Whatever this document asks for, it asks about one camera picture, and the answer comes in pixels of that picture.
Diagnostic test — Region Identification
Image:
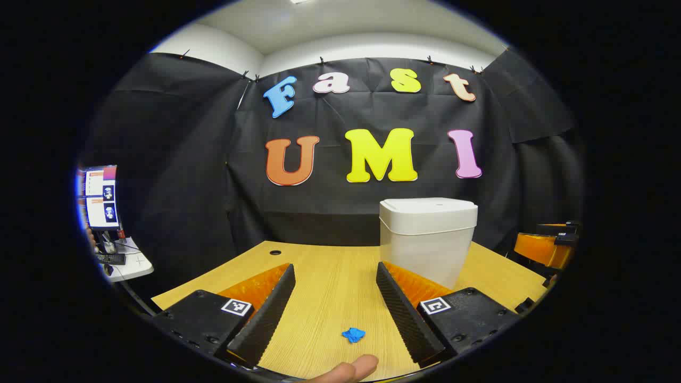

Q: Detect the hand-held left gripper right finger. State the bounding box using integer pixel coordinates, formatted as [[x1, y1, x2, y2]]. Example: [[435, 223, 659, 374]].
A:
[[376, 261, 520, 369]]

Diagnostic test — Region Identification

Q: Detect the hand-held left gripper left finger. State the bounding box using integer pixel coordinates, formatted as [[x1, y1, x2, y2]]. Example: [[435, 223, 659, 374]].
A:
[[152, 262, 296, 369]]

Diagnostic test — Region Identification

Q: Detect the white desktop garbage bin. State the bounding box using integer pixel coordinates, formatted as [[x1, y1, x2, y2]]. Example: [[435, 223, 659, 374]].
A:
[[379, 198, 478, 290]]

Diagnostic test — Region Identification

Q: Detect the wooden desktop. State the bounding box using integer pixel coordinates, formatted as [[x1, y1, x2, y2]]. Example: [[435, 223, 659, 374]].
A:
[[151, 240, 549, 382]]

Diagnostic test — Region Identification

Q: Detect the white side table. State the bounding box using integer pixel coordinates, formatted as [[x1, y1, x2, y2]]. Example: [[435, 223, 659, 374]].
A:
[[98, 237, 155, 282]]

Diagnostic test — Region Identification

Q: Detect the black backdrop cloth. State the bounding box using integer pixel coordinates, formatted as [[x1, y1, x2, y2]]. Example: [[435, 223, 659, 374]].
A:
[[80, 49, 586, 298]]

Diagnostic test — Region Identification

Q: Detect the computer monitor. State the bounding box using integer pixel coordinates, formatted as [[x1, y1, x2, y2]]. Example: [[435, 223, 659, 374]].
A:
[[77, 165, 119, 230]]

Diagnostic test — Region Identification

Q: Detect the row of black cloth clips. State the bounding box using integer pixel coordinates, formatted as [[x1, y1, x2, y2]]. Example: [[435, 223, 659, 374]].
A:
[[178, 49, 511, 83]]

